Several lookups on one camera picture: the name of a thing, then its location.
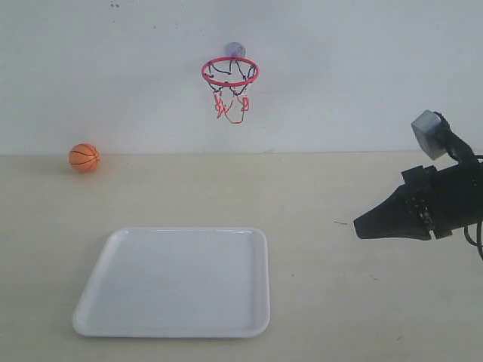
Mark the small orange basketball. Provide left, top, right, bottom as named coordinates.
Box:
left=68, top=143, right=100, bottom=173

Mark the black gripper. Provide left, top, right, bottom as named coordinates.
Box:
left=353, top=161, right=482, bottom=241

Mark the white plastic tray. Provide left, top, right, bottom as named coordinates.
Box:
left=72, top=227, right=271, bottom=339

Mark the red mini basketball hoop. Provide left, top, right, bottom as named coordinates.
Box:
left=201, top=55, right=260, bottom=124

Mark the clear suction cup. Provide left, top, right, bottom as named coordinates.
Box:
left=223, top=41, right=246, bottom=57

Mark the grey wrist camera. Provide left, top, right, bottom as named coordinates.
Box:
left=411, top=110, right=447, bottom=160

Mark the black cable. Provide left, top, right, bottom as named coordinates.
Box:
left=463, top=154, right=483, bottom=261

